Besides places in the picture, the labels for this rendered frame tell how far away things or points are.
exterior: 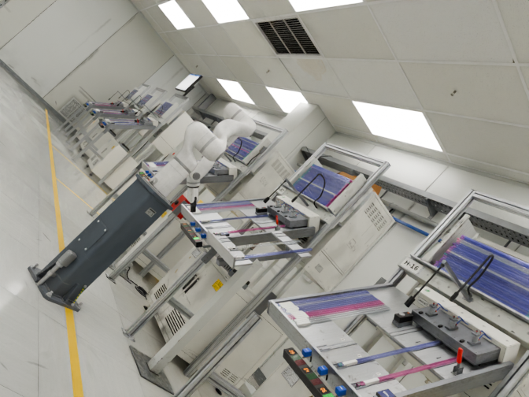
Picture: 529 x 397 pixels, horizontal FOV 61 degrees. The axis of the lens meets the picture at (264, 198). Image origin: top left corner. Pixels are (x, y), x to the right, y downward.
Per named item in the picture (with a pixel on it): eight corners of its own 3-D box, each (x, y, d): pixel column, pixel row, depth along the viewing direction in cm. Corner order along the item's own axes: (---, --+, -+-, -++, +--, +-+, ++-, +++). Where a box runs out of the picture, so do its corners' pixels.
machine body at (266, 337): (160, 356, 273) (233, 281, 280) (138, 301, 333) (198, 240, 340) (227, 401, 305) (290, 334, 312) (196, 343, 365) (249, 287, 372)
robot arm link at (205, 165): (232, 150, 274) (197, 185, 274) (226, 145, 288) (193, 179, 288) (222, 139, 270) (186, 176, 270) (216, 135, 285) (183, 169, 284)
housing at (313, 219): (308, 236, 298) (309, 217, 294) (274, 213, 340) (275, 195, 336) (318, 235, 301) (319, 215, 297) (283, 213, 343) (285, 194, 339)
